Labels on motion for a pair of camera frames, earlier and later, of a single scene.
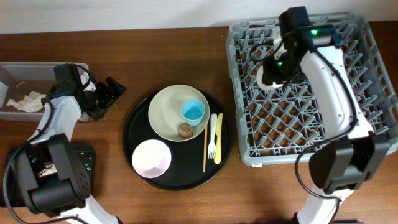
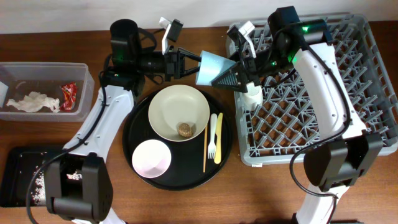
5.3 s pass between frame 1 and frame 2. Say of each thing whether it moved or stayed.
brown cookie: stayed
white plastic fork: stayed
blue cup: moved
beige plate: stayed
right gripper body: moved
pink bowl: stayed
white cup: moved
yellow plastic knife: stayed
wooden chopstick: stayed
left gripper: moved
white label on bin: stayed
